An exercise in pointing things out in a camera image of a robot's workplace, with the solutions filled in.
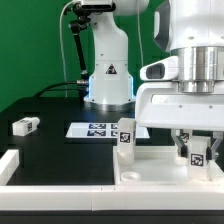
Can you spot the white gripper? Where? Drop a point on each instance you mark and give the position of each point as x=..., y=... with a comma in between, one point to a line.
x=161, y=105

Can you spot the white tag base sheet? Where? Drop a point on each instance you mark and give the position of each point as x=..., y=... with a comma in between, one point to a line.
x=93, y=130

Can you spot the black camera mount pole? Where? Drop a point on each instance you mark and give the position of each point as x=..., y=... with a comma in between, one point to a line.
x=83, y=12

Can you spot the white U-shaped fence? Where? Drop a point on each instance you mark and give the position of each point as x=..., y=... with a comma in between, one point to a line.
x=103, y=197

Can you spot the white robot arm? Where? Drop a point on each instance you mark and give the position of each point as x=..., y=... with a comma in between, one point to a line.
x=183, y=91

